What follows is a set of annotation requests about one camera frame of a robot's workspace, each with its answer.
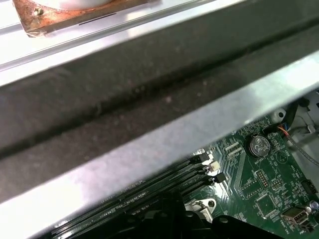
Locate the silver coin battery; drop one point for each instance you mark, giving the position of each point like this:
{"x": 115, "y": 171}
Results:
{"x": 258, "y": 145}

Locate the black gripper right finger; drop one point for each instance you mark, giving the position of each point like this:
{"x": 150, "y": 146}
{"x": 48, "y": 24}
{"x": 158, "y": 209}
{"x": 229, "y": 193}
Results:
{"x": 229, "y": 229}

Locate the green motherboard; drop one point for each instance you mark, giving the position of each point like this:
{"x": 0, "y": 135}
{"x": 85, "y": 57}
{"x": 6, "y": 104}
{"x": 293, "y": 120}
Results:
{"x": 249, "y": 199}

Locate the square brown base plate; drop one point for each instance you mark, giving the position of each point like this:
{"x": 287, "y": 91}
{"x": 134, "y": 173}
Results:
{"x": 49, "y": 23}

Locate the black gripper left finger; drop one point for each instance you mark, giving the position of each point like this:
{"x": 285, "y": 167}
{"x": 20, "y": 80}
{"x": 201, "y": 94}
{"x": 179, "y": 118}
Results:
{"x": 162, "y": 224}

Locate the black pin header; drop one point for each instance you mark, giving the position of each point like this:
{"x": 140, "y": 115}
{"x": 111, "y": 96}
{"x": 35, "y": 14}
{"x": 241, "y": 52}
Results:
{"x": 262, "y": 178}

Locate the square black chip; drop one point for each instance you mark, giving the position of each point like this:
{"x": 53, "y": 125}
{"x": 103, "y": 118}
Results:
{"x": 265, "y": 206}

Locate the black RAM slot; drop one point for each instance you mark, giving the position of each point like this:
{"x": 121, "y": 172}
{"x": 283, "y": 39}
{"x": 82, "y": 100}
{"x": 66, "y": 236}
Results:
{"x": 184, "y": 181}
{"x": 197, "y": 189}
{"x": 162, "y": 177}

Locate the black PC case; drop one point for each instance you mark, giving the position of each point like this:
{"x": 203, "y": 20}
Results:
{"x": 124, "y": 99}

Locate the perforated metal drive cage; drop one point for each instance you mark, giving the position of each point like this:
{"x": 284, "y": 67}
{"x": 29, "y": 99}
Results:
{"x": 311, "y": 117}

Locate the silver USB port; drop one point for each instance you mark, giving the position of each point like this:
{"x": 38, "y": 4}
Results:
{"x": 295, "y": 217}

